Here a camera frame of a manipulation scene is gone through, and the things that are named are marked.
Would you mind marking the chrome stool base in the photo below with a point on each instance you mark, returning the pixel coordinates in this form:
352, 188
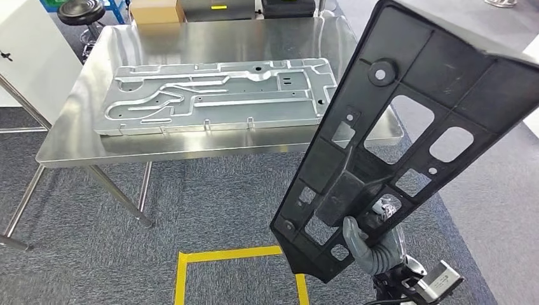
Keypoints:
501, 3

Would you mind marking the machined aluminium plate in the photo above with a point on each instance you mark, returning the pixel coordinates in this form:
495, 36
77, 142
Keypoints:
210, 101

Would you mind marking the chrome pole stand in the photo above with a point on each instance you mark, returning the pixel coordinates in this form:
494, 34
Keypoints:
321, 6

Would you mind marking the blue metal frame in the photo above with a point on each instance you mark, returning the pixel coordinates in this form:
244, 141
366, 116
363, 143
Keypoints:
114, 8

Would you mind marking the black round stool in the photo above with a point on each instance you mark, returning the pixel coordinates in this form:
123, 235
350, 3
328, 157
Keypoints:
82, 12

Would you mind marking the black carry case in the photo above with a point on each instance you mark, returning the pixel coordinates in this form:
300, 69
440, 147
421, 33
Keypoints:
288, 9

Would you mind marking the white panel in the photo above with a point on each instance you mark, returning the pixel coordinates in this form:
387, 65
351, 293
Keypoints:
33, 63

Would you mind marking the black panel latch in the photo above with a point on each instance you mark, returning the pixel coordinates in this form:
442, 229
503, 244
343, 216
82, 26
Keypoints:
6, 56

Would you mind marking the green crate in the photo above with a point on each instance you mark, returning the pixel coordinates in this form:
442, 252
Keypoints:
52, 4

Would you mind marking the steel workbench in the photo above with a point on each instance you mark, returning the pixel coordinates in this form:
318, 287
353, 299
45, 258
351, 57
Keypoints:
210, 42

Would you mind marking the white block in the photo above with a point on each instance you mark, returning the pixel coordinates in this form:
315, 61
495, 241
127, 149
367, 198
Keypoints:
531, 118

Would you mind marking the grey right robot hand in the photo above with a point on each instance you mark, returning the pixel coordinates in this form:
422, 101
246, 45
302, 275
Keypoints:
375, 257

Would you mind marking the cardboard box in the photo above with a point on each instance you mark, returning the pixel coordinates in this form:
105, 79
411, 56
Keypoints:
156, 12

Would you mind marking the steel table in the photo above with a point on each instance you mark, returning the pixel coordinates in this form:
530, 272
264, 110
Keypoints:
25, 105

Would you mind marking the grey laptop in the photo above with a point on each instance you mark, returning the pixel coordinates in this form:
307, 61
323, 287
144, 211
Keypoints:
217, 10

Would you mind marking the black plastic plate bracket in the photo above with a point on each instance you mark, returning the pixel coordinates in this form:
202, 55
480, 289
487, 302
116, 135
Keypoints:
442, 63

